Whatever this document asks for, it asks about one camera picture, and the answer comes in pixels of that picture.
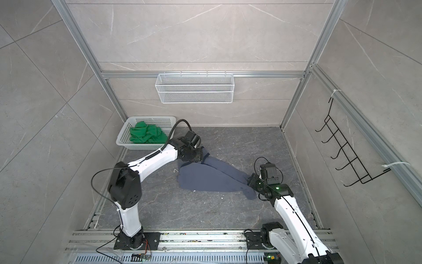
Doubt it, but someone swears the blue-grey tank top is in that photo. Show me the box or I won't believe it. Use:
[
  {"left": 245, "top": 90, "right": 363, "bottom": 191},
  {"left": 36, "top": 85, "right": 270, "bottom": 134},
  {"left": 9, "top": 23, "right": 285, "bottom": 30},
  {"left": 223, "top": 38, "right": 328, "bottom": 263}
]
[{"left": 178, "top": 148, "right": 257, "bottom": 200}]

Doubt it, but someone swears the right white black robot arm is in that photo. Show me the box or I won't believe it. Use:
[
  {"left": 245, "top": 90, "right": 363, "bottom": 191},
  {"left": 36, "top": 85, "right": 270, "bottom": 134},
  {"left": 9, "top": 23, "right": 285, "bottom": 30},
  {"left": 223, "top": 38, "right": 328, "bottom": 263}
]
[{"left": 247, "top": 162, "right": 344, "bottom": 264}]

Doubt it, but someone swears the green tank top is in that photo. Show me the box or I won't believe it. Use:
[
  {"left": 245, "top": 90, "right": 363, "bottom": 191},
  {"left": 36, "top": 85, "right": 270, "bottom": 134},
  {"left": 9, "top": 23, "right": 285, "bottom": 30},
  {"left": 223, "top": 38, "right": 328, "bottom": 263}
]
[{"left": 130, "top": 122, "right": 168, "bottom": 144}]

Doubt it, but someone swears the white plastic laundry basket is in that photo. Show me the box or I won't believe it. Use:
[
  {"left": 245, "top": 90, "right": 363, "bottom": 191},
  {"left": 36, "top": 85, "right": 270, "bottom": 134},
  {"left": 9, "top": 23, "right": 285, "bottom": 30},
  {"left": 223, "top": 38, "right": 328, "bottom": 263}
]
[{"left": 115, "top": 116, "right": 176, "bottom": 150}]

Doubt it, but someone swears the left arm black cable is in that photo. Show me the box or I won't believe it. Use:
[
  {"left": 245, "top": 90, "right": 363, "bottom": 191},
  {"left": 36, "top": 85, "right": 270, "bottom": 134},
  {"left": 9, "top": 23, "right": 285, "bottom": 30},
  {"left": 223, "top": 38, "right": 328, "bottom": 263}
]
[{"left": 161, "top": 118, "right": 193, "bottom": 152}]

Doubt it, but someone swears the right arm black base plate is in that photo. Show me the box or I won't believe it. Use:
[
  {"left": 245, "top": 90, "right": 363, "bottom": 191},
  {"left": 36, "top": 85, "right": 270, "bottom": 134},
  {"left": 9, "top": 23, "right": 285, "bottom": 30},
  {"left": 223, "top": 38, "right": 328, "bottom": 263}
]
[{"left": 243, "top": 229, "right": 276, "bottom": 250}]

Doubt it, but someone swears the white wire mesh shelf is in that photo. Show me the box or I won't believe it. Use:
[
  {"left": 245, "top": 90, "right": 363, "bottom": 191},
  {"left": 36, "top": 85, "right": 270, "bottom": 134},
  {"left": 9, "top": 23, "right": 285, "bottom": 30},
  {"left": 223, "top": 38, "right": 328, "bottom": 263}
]
[{"left": 155, "top": 73, "right": 235, "bottom": 104}]

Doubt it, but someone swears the black wire hook rack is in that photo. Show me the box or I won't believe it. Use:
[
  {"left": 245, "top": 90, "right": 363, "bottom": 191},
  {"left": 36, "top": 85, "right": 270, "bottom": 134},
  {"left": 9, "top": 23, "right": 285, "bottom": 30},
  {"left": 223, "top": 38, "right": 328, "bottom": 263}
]
[{"left": 315, "top": 98, "right": 391, "bottom": 187}]

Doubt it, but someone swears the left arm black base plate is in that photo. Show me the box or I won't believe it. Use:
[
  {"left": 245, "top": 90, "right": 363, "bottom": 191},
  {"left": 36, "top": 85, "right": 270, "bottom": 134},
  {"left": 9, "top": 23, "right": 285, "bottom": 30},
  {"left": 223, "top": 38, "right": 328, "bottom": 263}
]
[{"left": 113, "top": 232, "right": 161, "bottom": 250}]

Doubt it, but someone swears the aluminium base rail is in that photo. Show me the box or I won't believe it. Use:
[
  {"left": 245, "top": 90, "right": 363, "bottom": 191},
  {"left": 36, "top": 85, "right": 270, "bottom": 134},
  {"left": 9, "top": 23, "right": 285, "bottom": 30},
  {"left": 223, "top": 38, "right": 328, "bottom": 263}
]
[{"left": 64, "top": 230, "right": 340, "bottom": 264}]

